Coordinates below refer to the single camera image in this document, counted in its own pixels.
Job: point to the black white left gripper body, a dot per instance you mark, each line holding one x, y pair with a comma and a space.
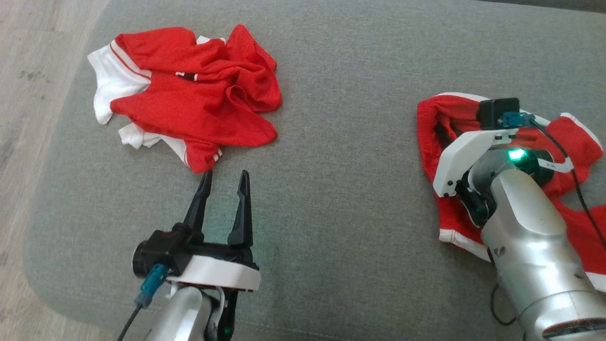
222, 274

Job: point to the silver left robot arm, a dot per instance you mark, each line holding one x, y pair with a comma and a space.
182, 317

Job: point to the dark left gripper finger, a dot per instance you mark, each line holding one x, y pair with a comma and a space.
243, 218
199, 213

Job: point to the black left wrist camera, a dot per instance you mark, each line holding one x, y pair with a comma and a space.
156, 251

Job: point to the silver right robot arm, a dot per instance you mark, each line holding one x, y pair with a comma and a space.
530, 246

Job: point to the red white jersey shirt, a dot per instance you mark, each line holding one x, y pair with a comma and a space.
203, 104

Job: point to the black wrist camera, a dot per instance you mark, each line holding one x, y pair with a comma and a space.
156, 251
494, 112

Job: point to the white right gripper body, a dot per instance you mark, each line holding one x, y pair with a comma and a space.
457, 161

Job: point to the grey fabric sofa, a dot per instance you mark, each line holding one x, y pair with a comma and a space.
355, 142

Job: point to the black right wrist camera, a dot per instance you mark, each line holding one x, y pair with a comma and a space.
494, 112

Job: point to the red white shorts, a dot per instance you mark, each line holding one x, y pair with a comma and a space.
582, 142

